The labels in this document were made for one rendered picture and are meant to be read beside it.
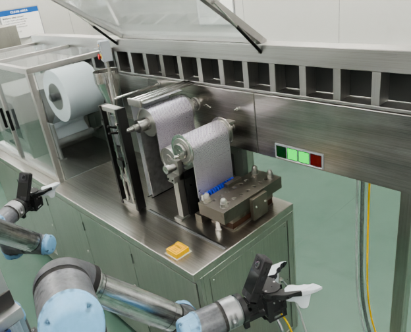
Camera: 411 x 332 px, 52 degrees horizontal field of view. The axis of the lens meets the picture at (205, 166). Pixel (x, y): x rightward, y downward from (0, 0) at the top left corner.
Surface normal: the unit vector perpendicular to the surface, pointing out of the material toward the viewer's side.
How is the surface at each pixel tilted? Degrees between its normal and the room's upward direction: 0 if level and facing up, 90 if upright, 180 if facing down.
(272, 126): 90
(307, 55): 90
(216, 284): 90
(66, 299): 3
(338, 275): 0
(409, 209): 90
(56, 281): 5
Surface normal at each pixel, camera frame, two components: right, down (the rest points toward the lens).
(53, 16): 0.69, 0.23
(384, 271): -0.12, -0.90
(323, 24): -0.72, 0.37
